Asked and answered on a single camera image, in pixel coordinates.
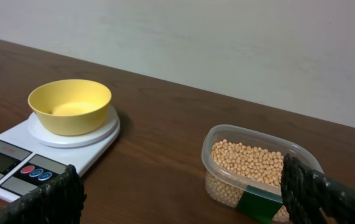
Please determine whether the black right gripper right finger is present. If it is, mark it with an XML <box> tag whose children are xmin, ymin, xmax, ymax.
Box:
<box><xmin>281</xmin><ymin>154</ymin><xmax>355</xmax><ymax>224</ymax></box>

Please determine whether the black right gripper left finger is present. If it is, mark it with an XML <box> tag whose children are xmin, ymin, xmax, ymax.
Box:
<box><xmin>0</xmin><ymin>164</ymin><xmax>87</xmax><ymax>224</ymax></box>

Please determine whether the white digital kitchen scale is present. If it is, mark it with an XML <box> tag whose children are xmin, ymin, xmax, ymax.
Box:
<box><xmin>0</xmin><ymin>106</ymin><xmax>120</xmax><ymax>202</ymax></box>

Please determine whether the yellow plastic bowl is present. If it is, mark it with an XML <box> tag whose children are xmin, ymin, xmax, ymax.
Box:
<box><xmin>28</xmin><ymin>79</ymin><xmax>112</xmax><ymax>136</ymax></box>

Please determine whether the clear plastic bean container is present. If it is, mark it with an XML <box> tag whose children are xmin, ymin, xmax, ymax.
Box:
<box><xmin>201</xmin><ymin>124</ymin><xmax>322</xmax><ymax>223</ymax></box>

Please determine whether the pile of dried soybeans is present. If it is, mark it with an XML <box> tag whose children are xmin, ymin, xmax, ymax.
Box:
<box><xmin>202</xmin><ymin>139</ymin><xmax>289</xmax><ymax>223</ymax></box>

